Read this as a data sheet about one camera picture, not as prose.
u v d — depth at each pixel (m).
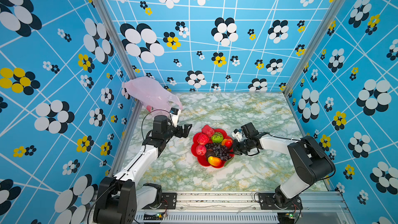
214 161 0.79
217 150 0.86
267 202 0.72
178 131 0.74
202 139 0.88
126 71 1.05
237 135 0.87
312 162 0.46
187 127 0.76
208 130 0.87
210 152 0.86
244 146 0.78
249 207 0.72
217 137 0.89
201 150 0.84
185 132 0.75
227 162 0.81
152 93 0.96
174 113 0.72
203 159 0.84
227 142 0.86
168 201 0.74
